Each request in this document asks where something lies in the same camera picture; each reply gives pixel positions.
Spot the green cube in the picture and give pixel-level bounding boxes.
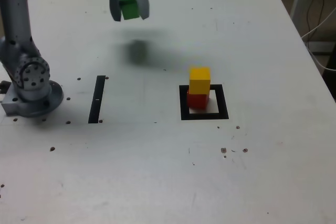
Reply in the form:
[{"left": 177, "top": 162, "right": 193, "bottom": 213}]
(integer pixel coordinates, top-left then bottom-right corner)
[{"left": 118, "top": 0, "right": 140, "bottom": 20}]

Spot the yellow cube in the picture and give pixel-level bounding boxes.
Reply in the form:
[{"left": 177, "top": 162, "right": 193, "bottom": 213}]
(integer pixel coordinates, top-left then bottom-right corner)
[{"left": 189, "top": 66, "right": 212, "bottom": 95}]

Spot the red cube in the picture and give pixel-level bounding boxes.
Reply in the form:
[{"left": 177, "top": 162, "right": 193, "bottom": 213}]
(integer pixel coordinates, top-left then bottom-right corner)
[{"left": 187, "top": 89, "right": 210, "bottom": 110}]

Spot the black tape square outline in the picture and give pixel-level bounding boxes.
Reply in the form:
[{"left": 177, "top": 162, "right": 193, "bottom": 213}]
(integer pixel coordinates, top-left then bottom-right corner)
[{"left": 178, "top": 84, "right": 229, "bottom": 121}]

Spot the black tape strip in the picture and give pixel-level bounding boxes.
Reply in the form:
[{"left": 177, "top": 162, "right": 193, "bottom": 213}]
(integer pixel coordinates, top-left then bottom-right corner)
[{"left": 88, "top": 75, "right": 106, "bottom": 124}]

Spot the black hanging cable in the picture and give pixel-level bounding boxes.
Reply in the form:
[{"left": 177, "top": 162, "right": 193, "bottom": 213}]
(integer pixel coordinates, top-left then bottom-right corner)
[{"left": 306, "top": 0, "right": 331, "bottom": 35}]

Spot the white cable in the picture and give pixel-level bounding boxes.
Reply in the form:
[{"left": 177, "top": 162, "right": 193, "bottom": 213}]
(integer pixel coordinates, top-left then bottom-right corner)
[{"left": 301, "top": 6, "right": 336, "bottom": 72}]

